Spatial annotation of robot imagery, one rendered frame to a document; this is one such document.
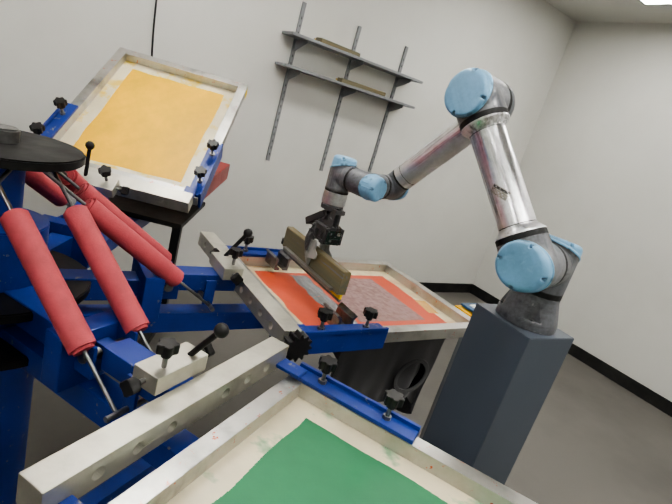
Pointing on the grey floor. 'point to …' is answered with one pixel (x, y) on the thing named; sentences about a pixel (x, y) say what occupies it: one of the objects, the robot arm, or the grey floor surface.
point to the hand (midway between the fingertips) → (312, 261)
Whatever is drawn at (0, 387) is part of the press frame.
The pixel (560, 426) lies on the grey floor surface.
